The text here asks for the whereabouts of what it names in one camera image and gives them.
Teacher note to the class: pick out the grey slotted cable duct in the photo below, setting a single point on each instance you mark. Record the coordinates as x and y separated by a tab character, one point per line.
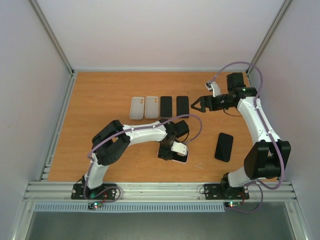
134	207

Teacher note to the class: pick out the right circuit board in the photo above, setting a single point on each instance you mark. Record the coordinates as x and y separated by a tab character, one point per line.
232	204

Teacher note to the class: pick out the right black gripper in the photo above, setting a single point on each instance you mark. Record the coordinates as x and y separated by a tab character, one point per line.
206	103

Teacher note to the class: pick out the left circuit board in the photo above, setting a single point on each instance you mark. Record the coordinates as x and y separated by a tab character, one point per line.
94	205

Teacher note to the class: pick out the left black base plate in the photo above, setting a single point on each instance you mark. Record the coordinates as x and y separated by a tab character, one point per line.
105	191

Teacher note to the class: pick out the aluminium front rail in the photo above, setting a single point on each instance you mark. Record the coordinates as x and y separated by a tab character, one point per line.
157	192

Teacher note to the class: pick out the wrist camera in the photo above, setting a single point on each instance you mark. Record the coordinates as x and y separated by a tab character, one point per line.
180	148
213	87

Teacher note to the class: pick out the black smartphone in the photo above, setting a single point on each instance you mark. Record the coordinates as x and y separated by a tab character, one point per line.
166	107

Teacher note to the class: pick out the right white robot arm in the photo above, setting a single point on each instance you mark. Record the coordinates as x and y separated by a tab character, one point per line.
266	161

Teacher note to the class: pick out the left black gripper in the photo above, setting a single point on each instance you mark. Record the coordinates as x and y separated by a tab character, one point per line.
164	155

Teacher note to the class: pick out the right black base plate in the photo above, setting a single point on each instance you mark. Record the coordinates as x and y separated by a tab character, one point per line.
215	191

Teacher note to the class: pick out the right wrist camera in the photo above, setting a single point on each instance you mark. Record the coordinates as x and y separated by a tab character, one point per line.
213	87

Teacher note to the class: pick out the circuit board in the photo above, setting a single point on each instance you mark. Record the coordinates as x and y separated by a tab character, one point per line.
94	205
232	204

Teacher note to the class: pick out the phone in black case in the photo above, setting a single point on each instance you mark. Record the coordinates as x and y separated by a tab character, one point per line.
223	148

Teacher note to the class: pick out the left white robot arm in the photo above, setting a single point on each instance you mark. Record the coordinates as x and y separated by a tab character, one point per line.
111	142

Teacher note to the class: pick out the phone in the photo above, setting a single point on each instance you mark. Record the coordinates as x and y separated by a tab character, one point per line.
223	148
179	159
182	105

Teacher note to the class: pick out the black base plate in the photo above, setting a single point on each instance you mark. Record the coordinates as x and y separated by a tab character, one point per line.
105	191
215	191

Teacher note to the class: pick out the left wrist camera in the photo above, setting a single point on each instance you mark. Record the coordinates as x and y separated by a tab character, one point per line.
180	148

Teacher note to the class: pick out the white phone case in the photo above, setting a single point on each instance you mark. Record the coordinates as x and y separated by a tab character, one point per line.
151	107
137	108

